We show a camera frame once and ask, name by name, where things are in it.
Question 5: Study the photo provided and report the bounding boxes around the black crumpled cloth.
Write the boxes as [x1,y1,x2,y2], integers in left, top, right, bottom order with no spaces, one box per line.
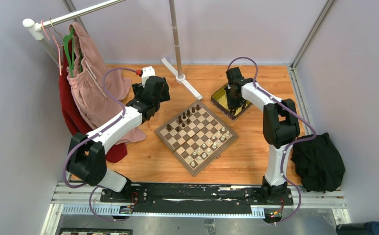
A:
[291,132,345,192]

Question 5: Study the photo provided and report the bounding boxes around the red hanging garment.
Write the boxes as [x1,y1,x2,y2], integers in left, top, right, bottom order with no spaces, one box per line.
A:
[59,52,127,163]

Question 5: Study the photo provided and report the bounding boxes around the wooden chess board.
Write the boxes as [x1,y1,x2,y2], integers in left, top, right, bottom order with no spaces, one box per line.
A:
[155,100,239,176]

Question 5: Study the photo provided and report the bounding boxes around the pink hanging garment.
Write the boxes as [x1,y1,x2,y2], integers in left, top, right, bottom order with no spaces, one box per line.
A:
[67,22,132,130]

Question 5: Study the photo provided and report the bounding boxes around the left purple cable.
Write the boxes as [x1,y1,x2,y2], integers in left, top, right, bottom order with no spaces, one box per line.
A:
[62,67,143,223]

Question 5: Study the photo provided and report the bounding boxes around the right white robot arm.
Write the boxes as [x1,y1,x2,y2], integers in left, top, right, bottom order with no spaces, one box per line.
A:
[225,67,300,205]

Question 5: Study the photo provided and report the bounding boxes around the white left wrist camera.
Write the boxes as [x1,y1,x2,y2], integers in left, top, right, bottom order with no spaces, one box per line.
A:
[141,66,156,87]

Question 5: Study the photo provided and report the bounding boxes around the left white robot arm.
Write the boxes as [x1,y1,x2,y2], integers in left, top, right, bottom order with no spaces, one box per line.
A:
[63,76,170,202]

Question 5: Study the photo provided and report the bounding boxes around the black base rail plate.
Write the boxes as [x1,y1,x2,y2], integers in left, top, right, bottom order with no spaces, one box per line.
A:
[100,182,293,215]

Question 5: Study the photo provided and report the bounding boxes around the white clothes rack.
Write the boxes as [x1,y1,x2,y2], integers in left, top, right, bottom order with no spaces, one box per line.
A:
[22,0,203,100]

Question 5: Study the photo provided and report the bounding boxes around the green clothes hanger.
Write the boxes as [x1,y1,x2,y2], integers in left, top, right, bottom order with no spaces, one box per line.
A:
[63,26,83,77]

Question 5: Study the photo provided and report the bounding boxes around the yellow metal tin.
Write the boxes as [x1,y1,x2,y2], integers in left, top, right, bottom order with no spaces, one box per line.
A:
[210,84,252,121]

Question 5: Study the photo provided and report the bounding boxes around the pink clothes hanger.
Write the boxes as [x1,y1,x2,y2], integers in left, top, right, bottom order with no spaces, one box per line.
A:
[40,20,63,76]

